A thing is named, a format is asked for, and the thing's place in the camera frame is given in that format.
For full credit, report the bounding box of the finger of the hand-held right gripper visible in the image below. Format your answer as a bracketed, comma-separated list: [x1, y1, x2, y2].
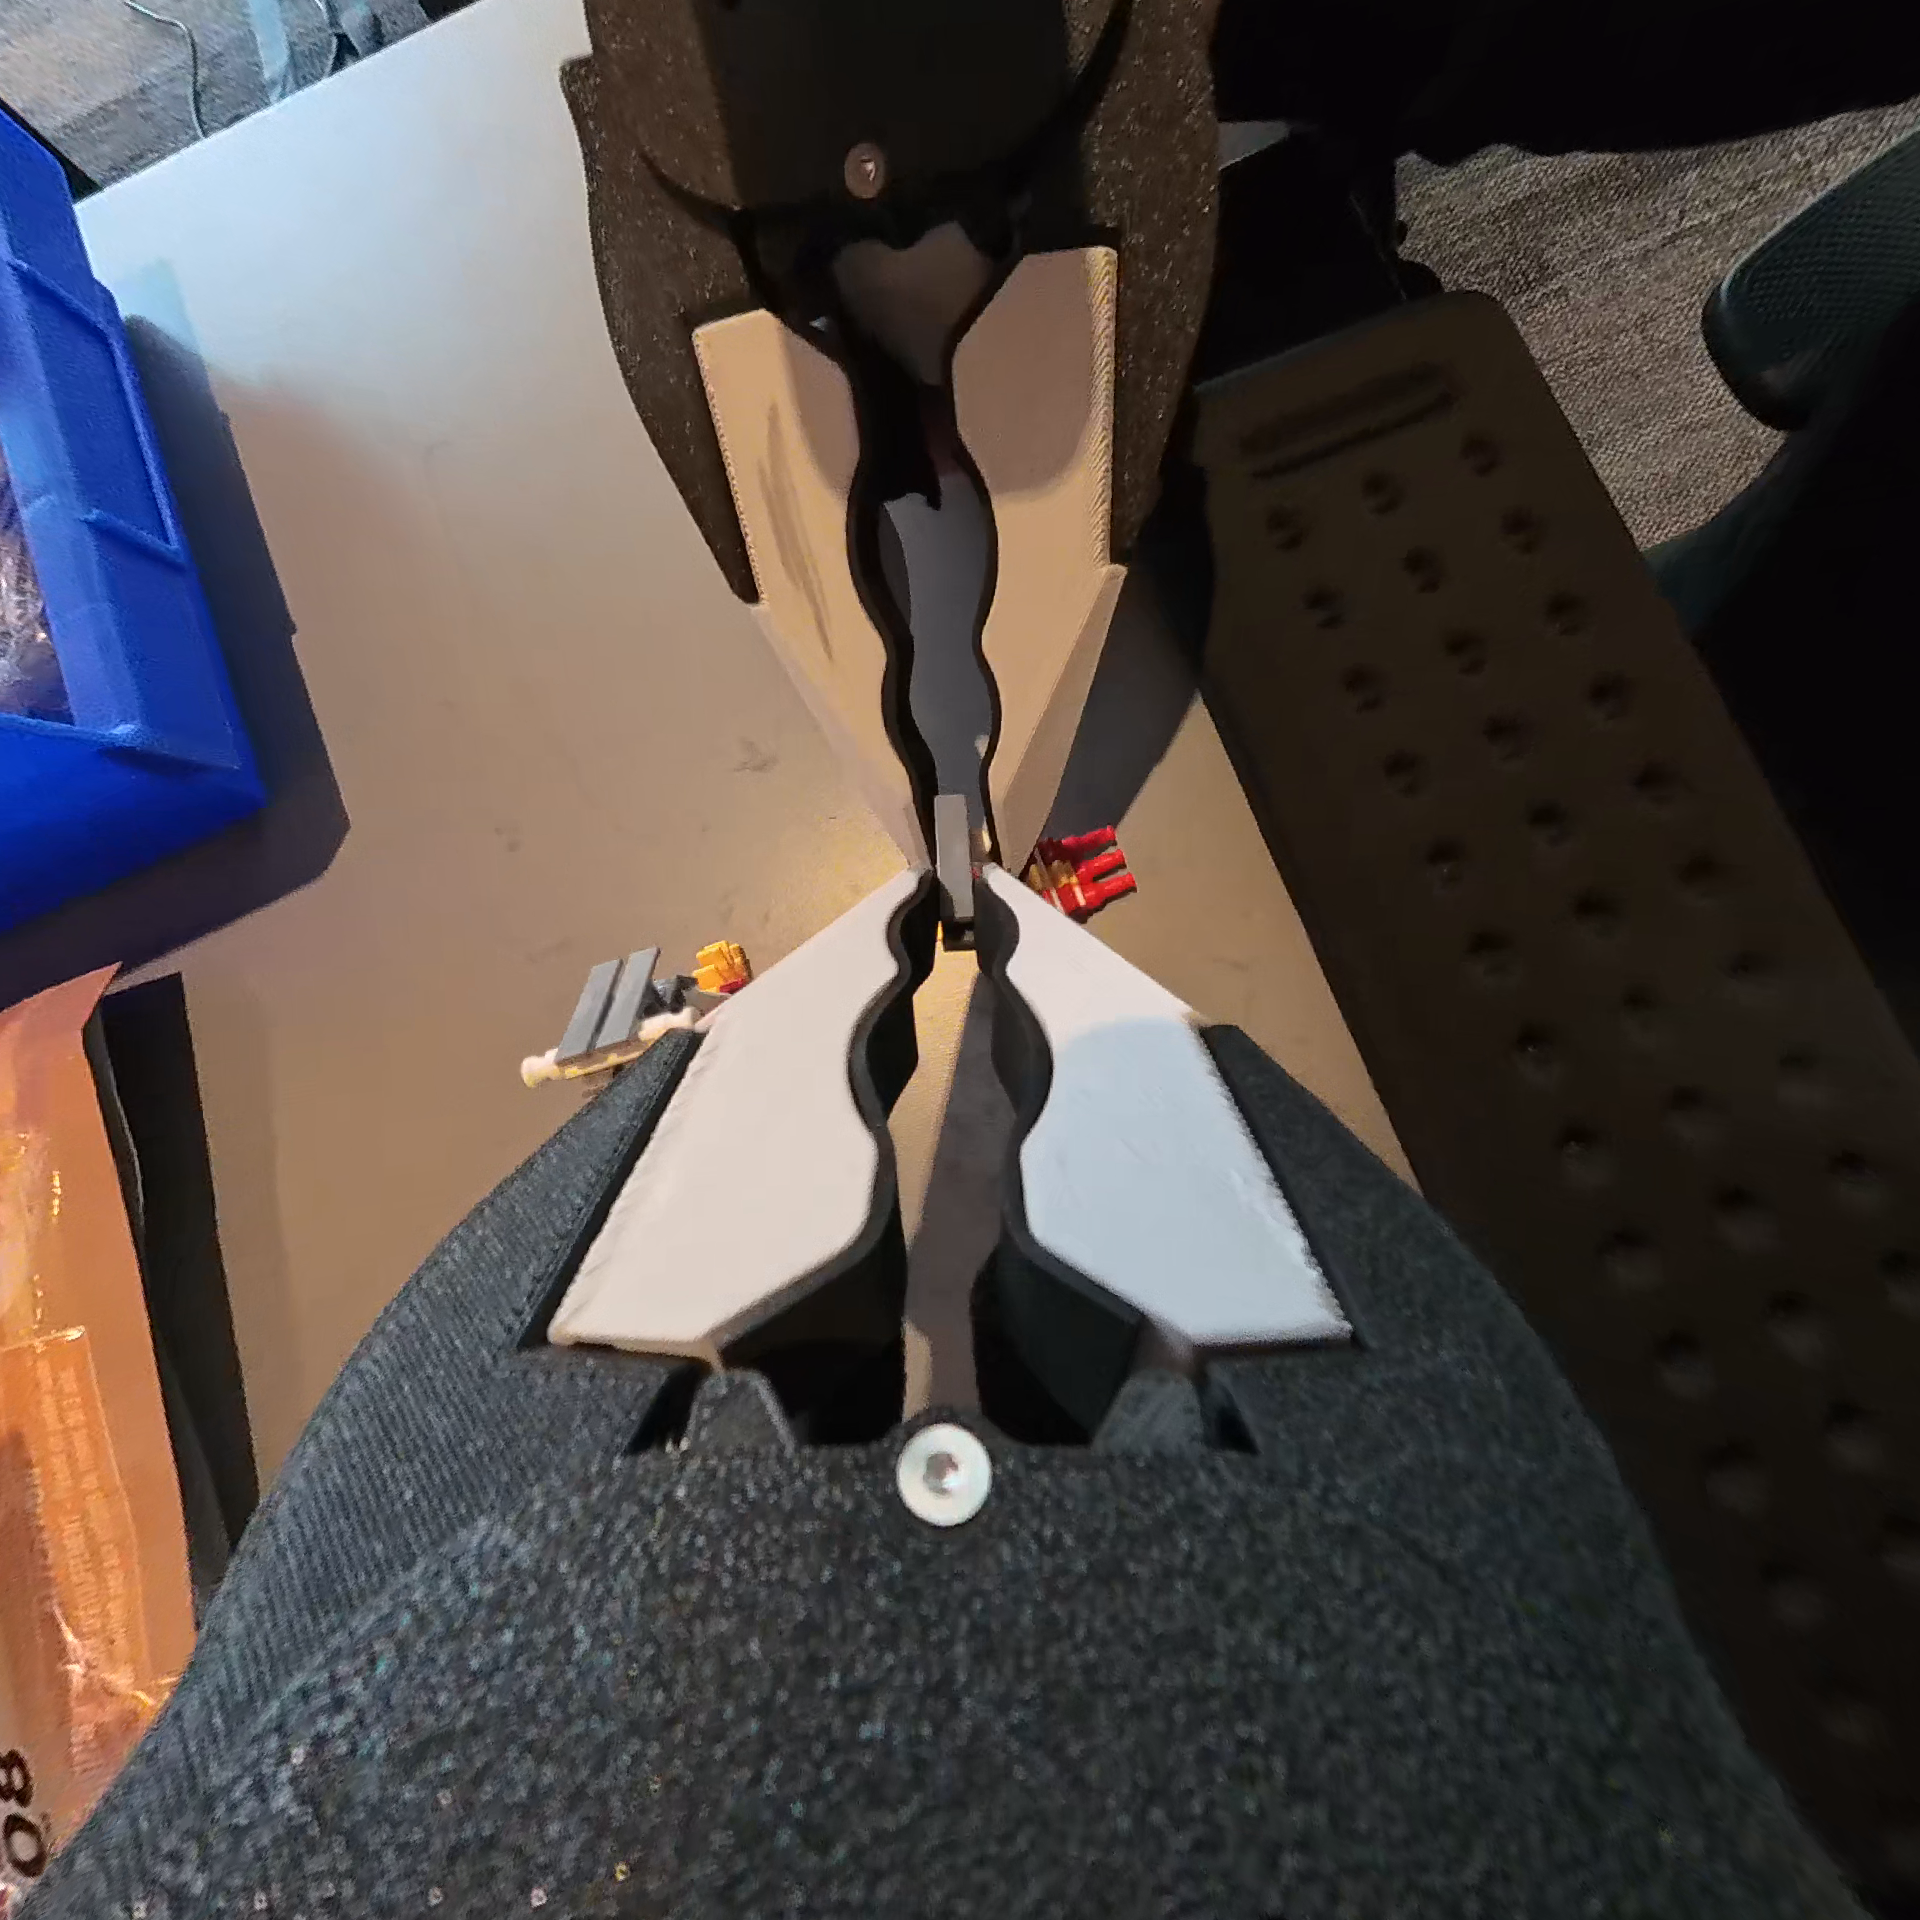
[948, 244, 1129, 848]
[695, 304, 938, 876]

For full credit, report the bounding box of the orange toy parts bag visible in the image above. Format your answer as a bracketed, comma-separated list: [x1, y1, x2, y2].
[0, 966, 202, 1893]

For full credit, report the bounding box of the grey-topped red yellow toy assembly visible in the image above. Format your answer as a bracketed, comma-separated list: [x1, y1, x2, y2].
[516, 938, 751, 1089]

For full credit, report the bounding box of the black dimpled plastic panel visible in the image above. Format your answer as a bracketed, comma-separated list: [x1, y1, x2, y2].
[1191, 288, 1920, 1876]

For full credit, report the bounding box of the grey snowflake connector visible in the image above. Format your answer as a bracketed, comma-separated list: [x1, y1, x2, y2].
[930, 792, 985, 953]

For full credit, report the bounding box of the blue plastic bin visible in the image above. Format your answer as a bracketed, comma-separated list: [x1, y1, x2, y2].
[0, 105, 269, 932]

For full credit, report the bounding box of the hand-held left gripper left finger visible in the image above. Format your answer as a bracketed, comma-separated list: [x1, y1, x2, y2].
[543, 867, 932, 1360]

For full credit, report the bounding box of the small red yellow toy assembly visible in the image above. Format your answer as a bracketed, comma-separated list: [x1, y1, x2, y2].
[1020, 824, 1136, 921]

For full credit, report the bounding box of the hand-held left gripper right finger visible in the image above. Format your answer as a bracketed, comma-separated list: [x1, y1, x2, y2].
[975, 867, 1359, 1366]

